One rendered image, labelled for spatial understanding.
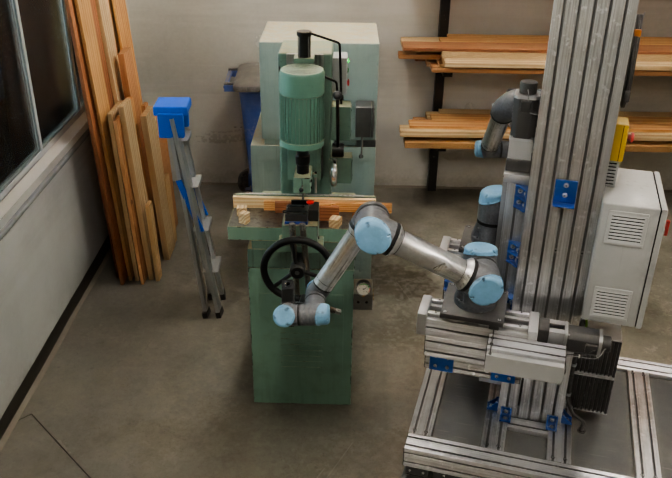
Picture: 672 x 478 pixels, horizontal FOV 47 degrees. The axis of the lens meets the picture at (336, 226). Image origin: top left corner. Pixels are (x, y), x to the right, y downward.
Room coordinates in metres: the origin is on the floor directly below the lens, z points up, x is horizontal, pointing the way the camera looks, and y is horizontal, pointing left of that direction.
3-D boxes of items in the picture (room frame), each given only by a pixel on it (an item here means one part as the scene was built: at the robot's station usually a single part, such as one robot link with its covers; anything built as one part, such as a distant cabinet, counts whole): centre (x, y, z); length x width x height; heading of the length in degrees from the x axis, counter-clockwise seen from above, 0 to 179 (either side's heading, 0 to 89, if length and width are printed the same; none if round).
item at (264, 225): (2.82, 0.14, 0.87); 0.61 x 0.30 x 0.06; 89
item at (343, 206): (2.92, 0.04, 0.92); 0.54 x 0.02 x 0.04; 89
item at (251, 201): (2.95, 0.13, 0.93); 0.60 x 0.02 x 0.05; 89
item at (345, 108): (3.14, -0.02, 1.23); 0.09 x 0.08 x 0.15; 179
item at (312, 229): (2.73, 0.14, 0.92); 0.15 x 0.13 x 0.09; 89
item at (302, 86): (2.93, 0.14, 1.35); 0.18 x 0.18 x 0.31
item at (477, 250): (2.36, -0.51, 0.98); 0.13 x 0.12 x 0.14; 178
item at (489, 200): (2.84, -0.64, 0.98); 0.13 x 0.12 x 0.14; 89
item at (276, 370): (3.05, 0.14, 0.36); 0.58 x 0.45 x 0.71; 179
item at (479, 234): (2.84, -0.64, 0.87); 0.15 x 0.15 x 0.10
